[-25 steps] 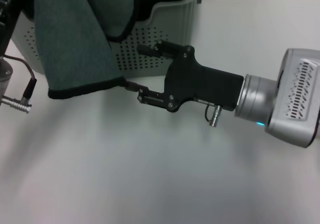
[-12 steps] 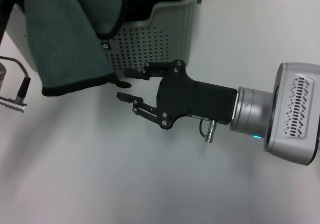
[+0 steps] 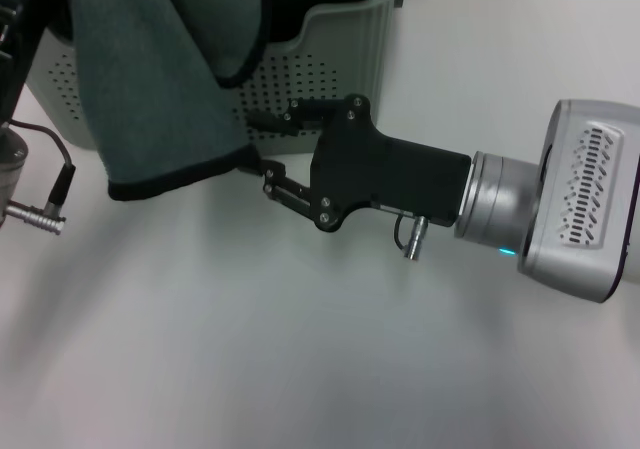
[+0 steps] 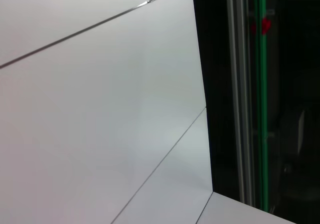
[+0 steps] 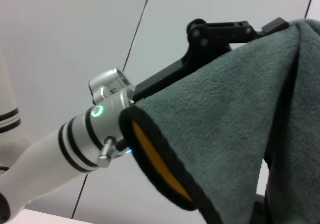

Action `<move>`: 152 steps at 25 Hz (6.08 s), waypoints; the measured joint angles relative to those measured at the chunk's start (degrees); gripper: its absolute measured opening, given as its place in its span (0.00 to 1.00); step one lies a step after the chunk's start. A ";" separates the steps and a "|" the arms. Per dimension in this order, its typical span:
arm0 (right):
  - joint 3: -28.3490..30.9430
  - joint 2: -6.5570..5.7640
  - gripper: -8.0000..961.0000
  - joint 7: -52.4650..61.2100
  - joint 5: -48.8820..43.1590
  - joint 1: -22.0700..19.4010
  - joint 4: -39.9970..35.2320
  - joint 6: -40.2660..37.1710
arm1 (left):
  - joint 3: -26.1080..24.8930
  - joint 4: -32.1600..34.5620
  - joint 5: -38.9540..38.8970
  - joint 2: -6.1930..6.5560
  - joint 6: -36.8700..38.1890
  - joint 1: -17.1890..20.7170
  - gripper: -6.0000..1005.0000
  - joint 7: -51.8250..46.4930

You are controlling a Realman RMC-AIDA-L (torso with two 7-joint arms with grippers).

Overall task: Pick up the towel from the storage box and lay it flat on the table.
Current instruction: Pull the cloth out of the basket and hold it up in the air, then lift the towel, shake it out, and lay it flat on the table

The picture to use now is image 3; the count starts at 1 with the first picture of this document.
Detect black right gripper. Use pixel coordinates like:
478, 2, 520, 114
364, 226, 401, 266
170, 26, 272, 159
239, 92, 472, 234

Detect right wrist cable with plug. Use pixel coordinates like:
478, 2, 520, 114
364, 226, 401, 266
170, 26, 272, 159
393, 208, 432, 261

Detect wrist cable with plug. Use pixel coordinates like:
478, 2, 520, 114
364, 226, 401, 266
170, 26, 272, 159
4, 117, 77, 237
393, 208, 432, 261

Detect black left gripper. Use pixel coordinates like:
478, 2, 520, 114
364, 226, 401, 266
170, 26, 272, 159
0, 0, 74, 126

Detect green perforated plastic storage box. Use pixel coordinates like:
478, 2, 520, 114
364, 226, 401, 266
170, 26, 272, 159
22, 0, 407, 156

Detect teal towel with black border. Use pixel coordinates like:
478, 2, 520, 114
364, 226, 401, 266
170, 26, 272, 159
69, 0, 272, 203

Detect left wrist cable with plug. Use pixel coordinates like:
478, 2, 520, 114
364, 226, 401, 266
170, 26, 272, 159
4, 117, 77, 237

